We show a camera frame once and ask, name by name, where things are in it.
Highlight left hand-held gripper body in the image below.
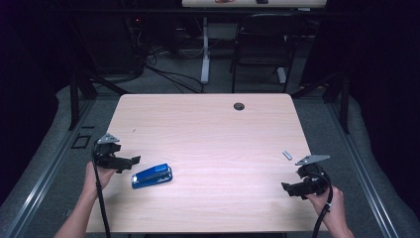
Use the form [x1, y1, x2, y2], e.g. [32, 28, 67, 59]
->
[92, 132, 133, 174]

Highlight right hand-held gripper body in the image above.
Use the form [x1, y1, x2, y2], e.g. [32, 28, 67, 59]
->
[290, 154, 332, 200]

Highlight blue stapler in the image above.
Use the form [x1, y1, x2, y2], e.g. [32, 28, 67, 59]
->
[131, 163, 173, 190]

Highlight person's left hand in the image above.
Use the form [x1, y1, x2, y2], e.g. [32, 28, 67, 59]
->
[82, 161, 117, 196]

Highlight person's right hand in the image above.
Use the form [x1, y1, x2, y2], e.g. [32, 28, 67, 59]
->
[305, 185, 346, 229]

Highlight black metal stand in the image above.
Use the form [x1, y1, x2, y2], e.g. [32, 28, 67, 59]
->
[68, 70, 130, 131]
[290, 70, 351, 135]

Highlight black computer tower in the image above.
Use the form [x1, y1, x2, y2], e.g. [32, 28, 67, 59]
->
[75, 13, 147, 75]

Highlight black folding chair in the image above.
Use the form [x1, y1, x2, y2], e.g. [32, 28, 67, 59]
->
[230, 13, 306, 94]

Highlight light wooden desk top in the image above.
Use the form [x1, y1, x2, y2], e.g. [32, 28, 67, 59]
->
[181, 0, 328, 9]

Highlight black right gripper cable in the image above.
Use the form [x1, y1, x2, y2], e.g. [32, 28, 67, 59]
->
[311, 172, 334, 238]

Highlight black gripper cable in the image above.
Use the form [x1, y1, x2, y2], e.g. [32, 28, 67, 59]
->
[311, 172, 334, 238]
[90, 140, 112, 238]

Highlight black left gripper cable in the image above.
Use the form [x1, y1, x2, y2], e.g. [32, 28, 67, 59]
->
[90, 140, 112, 238]

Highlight aluminium floor rail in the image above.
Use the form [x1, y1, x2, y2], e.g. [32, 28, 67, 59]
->
[0, 98, 97, 238]
[325, 98, 400, 238]

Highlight black floor cables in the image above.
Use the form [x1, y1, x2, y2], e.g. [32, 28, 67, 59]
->
[145, 46, 205, 94]

